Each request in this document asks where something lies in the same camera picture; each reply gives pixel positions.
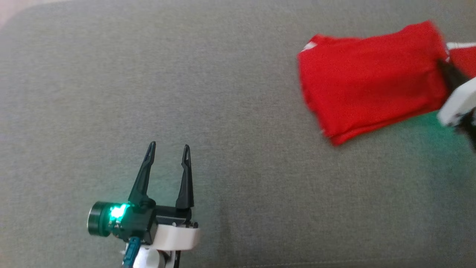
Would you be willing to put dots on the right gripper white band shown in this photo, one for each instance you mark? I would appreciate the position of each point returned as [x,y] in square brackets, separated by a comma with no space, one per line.
[459,104]

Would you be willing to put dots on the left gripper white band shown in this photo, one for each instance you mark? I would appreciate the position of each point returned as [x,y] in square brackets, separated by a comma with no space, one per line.
[174,236]

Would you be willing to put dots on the red shorts thin white stripes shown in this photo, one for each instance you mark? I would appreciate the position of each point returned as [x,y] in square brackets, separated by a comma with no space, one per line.
[372,82]

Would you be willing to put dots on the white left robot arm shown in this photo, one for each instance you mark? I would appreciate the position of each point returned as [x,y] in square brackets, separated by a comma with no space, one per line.
[152,258]

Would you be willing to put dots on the large grey sofa ottoman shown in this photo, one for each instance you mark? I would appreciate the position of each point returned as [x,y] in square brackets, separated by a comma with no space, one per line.
[223,111]

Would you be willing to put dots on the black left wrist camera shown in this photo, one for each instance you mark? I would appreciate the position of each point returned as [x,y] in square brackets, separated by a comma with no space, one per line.
[126,223]

